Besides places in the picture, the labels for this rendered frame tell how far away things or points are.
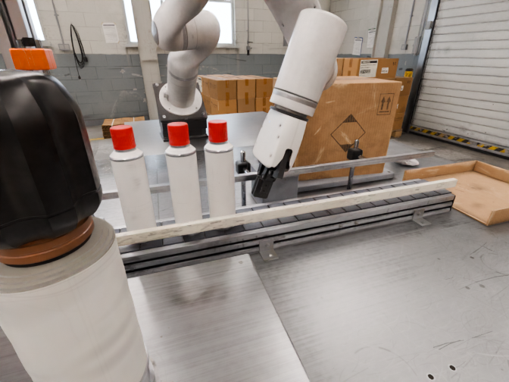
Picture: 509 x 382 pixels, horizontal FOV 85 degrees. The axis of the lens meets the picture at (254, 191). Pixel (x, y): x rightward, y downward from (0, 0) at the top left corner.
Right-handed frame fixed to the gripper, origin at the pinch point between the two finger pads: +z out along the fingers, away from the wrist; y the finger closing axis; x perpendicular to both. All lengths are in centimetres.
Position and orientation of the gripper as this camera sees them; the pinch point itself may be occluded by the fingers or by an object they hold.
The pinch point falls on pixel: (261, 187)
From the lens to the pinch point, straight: 56.6
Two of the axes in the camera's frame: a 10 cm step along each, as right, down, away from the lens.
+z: -3.2, 8.9, 3.2
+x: 8.9, 1.8, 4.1
